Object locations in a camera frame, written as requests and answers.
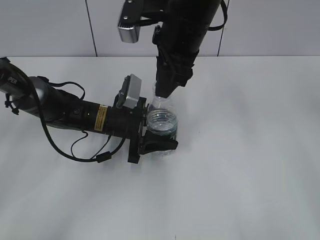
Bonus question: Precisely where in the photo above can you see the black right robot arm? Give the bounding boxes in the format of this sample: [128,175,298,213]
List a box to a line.
[152,0,222,98]

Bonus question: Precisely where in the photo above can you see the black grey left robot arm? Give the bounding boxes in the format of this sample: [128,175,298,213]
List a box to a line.
[0,57,178,164]

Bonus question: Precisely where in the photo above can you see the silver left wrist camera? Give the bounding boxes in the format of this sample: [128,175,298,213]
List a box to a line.
[116,74,142,109]

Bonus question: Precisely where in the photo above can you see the black right camera cable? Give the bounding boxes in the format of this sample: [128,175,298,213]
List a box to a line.
[207,0,230,33]

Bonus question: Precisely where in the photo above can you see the black camera cable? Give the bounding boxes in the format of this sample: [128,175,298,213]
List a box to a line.
[207,0,230,33]
[22,74,126,164]

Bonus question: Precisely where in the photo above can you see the clear Cestbon water bottle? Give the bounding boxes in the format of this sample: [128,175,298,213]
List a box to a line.
[145,81,179,158]

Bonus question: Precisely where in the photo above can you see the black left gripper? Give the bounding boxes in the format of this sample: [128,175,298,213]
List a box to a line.
[106,96,178,164]

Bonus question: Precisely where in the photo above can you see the black left camera cable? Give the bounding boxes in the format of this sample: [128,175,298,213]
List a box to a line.
[22,74,126,164]

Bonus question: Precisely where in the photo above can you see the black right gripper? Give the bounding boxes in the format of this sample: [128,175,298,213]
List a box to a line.
[152,14,209,98]

